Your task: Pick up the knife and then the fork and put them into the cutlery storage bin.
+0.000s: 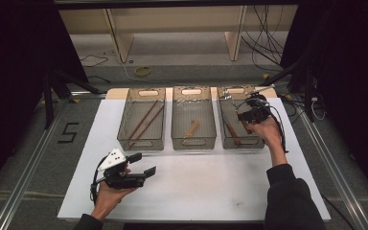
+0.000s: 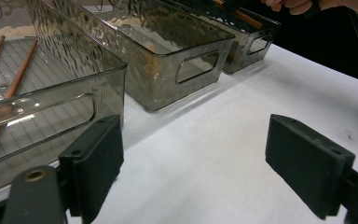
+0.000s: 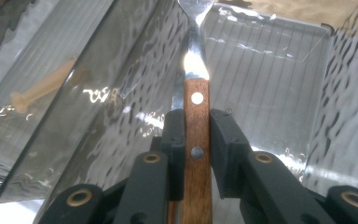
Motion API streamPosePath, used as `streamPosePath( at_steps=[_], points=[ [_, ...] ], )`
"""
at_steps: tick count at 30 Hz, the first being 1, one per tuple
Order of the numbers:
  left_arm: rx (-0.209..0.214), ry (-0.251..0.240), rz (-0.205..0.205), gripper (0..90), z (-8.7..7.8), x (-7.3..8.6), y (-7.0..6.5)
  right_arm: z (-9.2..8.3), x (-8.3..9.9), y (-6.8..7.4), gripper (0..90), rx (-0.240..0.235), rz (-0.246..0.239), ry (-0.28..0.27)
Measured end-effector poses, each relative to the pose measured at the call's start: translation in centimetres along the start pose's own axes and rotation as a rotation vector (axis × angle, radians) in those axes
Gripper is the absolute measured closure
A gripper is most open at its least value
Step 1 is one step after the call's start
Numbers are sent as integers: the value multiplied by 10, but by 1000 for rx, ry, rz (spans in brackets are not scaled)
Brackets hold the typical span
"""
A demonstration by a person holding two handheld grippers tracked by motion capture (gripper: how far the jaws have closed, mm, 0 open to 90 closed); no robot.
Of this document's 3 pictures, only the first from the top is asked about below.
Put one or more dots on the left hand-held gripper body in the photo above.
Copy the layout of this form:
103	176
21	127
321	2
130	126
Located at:
121	179

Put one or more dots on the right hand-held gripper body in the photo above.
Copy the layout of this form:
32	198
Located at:
258	102

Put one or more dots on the grey transparent plastic bin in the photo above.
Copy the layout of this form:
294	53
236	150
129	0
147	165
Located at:
236	110
140	111
201	111

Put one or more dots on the brown wooden chopstick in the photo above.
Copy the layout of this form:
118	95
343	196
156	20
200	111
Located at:
148	125
143	119

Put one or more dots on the person's right hand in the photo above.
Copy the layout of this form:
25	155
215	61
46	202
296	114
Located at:
266	132

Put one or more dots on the person's left hand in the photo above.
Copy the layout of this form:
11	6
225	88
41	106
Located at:
111	199

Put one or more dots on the white table cover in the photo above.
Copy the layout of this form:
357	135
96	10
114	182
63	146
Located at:
188	191

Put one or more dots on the black metal stand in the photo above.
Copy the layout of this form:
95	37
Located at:
308	96
49	102

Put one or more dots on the yellow tape roll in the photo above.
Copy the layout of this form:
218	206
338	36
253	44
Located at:
142	71

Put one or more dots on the beige wooden desk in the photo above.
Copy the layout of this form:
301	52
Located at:
179	19

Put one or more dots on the metal floor rail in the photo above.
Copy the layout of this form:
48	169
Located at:
338	169
28	172

